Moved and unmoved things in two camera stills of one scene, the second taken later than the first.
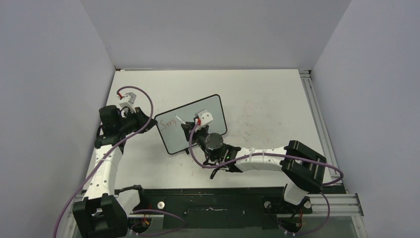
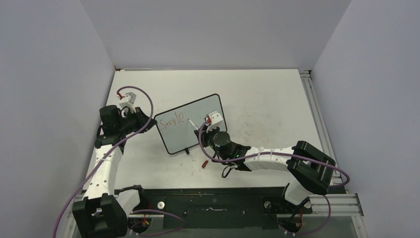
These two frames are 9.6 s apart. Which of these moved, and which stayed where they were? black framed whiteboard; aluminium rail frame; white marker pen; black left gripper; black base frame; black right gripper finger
Moved: white marker pen; black right gripper finger
Stayed: aluminium rail frame; black base frame; black left gripper; black framed whiteboard
